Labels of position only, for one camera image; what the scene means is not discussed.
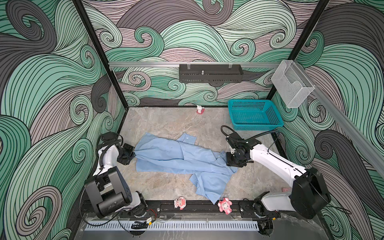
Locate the aluminium wall rail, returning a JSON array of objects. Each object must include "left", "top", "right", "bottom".
[
  {"left": 299, "top": 66, "right": 384, "bottom": 176},
  {"left": 109, "top": 61, "right": 280, "bottom": 69}
]

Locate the white slotted cable duct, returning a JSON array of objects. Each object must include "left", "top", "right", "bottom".
[{"left": 85, "top": 220, "right": 259, "bottom": 232}]

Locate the black front mounting rail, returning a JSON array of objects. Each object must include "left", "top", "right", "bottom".
[{"left": 80, "top": 199, "right": 319, "bottom": 219}]

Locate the pink white plush toy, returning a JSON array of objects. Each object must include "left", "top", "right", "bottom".
[{"left": 174, "top": 197, "right": 187, "bottom": 210}]

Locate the teal plastic basket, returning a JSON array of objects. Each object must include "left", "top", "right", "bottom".
[{"left": 228, "top": 100, "right": 284, "bottom": 131}]

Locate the aluminium back wall rail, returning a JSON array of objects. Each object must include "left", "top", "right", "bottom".
[{"left": 109, "top": 61, "right": 280, "bottom": 69}]

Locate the black perforated wall tray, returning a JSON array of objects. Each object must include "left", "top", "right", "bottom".
[{"left": 179, "top": 64, "right": 244, "bottom": 87}]

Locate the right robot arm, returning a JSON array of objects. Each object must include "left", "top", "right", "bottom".
[{"left": 225, "top": 130, "right": 332, "bottom": 220}]

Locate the light blue long sleeve shirt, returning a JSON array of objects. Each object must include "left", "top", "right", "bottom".
[{"left": 135, "top": 133, "right": 238, "bottom": 204}]

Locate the clear acrylic wall box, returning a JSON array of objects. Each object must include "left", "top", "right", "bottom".
[{"left": 271, "top": 60, "right": 315, "bottom": 109}]

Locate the aluminium right wall rail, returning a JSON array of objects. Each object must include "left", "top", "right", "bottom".
[{"left": 299, "top": 66, "right": 384, "bottom": 176}]

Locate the pink pig plush toy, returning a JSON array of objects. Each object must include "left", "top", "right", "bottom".
[{"left": 217, "top": 198, "right": 233, "bottom": 215}]

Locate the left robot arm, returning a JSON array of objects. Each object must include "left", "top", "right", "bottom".
[{"left": 85, "top": 132, "right": 147, "bottom": 219}]

